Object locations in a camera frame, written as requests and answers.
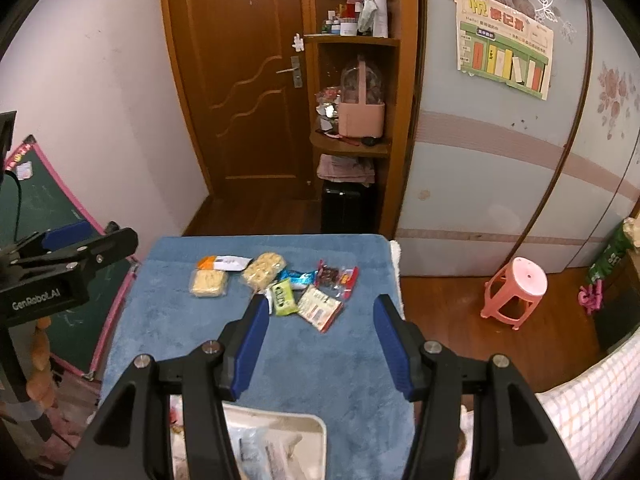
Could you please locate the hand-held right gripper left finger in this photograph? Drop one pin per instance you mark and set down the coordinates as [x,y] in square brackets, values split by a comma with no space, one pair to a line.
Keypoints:
[250,345]

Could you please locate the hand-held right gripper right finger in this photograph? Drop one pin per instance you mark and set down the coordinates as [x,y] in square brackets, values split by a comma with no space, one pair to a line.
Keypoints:
[397,355]

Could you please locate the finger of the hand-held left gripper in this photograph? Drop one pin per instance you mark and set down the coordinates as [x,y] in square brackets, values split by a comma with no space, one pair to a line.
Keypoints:
[110,247]
[70,234]

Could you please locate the green snack packet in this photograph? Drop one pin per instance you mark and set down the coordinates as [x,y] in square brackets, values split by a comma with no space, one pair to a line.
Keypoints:
[284,299]

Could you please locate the yellow puffed snack pack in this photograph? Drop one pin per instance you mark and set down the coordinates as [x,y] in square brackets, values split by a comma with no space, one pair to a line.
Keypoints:
[209,283]
[264,271]

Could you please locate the small pale snack packet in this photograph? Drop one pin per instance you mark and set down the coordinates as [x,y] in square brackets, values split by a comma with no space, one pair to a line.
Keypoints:
[320,307]

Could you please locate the blue snack packet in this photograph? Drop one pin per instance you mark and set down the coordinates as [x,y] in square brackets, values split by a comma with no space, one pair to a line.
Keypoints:
[300,277]

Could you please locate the orange and white snack packet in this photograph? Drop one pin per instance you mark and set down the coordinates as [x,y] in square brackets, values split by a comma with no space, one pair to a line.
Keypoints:
[225,262]

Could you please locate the white plastic tray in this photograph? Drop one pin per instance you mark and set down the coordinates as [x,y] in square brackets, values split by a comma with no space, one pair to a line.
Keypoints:
[305,422]

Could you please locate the dark red snack packet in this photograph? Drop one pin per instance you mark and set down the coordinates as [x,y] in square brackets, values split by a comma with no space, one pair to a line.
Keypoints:
[336,277]

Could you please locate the person's left hand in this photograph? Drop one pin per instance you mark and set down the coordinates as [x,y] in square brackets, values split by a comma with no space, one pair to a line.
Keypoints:
[39,355]

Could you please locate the blue towel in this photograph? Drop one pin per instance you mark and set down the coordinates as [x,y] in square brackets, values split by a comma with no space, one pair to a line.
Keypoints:
[330,370]

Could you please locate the pink plastic stool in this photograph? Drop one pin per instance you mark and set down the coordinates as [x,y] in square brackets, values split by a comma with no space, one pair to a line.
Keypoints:
[522,280]

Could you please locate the black suitcase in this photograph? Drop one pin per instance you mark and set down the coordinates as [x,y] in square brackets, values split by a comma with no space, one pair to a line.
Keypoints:
[350,207]

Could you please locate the folded pink clothes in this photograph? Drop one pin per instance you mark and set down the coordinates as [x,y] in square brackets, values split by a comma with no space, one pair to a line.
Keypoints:
[345,169]

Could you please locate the pale blue sliding wardrobe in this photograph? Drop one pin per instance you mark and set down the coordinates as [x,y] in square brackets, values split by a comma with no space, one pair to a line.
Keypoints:
[490,185]

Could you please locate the pink toy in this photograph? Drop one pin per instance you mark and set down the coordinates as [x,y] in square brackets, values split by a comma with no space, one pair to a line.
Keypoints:
[590,299]

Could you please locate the wooden door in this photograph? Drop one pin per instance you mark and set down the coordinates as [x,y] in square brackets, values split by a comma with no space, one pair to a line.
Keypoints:
[240,85]

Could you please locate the checkered blanket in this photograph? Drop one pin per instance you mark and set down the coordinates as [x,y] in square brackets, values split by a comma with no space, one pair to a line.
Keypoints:
[600,410]

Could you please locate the dark wooden cabinet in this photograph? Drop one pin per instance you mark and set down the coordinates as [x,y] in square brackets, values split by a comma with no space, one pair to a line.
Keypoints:
[620,310]

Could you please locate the green bag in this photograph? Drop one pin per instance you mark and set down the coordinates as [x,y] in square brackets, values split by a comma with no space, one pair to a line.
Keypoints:
[610,255]

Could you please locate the pink basket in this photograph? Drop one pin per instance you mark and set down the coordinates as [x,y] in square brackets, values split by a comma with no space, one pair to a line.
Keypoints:
[362,117]

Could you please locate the wooden shelf unit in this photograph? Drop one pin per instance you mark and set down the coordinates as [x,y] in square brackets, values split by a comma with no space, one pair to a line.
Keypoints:
[405,110]

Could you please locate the foil packets on shelf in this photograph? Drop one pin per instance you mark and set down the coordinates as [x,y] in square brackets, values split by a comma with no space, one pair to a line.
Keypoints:
[327,107]

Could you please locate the white door hook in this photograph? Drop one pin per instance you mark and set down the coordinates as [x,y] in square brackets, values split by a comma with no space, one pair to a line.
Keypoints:
[298,41]

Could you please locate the group of toiletry bottles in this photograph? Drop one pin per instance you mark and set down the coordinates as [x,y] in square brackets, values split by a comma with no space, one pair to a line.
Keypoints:
[357,15]

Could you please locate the green chalkboard pink frame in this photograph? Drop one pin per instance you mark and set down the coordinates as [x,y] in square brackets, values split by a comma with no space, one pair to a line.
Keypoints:
[65,330]

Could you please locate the wall poster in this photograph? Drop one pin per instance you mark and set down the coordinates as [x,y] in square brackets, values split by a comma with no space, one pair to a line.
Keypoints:
[505,40]

